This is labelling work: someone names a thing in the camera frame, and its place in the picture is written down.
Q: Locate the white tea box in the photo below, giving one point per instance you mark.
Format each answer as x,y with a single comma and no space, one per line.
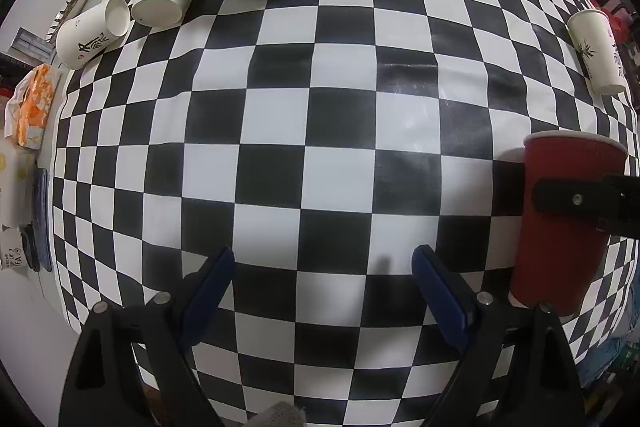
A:
12,202

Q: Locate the checkered tablecloth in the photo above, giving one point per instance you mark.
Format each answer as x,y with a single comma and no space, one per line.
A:
320,147

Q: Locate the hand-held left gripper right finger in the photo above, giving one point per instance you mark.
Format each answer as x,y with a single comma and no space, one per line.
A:
442,293

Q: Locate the orange tissue pack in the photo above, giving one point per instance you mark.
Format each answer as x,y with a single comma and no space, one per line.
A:
32,107

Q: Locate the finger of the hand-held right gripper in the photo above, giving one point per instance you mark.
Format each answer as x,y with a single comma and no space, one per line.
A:
575,199

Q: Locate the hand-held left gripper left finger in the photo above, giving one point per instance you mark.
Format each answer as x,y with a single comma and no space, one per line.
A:
209,283

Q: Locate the red paper cup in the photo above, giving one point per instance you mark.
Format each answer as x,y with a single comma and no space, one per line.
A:
560,237

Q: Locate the white cup with bamboo print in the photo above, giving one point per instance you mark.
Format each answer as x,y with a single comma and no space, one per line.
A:
600,52

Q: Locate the white paper cup black calligraphy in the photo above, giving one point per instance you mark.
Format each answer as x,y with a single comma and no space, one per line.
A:
87,37

